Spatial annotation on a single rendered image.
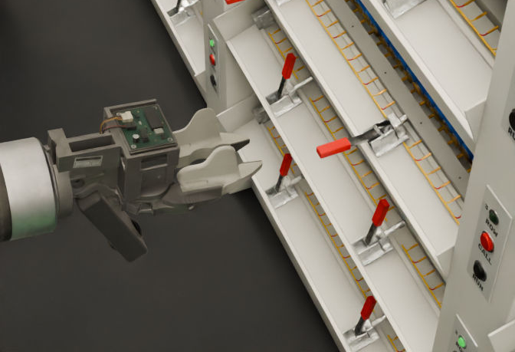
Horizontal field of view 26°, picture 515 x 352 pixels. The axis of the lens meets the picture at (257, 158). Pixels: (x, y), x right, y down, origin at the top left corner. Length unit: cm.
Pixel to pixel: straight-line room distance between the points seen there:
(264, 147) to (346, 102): 48
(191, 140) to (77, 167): 14
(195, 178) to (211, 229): 74
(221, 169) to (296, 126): 41
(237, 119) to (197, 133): 62
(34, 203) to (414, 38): 38
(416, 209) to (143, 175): 29
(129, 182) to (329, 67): 34
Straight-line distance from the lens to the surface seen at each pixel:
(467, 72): 101
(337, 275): 156
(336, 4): 131
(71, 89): 206
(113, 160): 104
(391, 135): 119
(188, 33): 191
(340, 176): 142
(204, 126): 112
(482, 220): 99
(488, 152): 95
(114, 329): 172
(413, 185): 117
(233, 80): 168
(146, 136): 104
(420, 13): 106
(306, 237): 161
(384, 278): 134
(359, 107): 124
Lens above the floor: 143
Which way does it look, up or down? 48 degrees down
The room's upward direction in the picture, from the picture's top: straight up
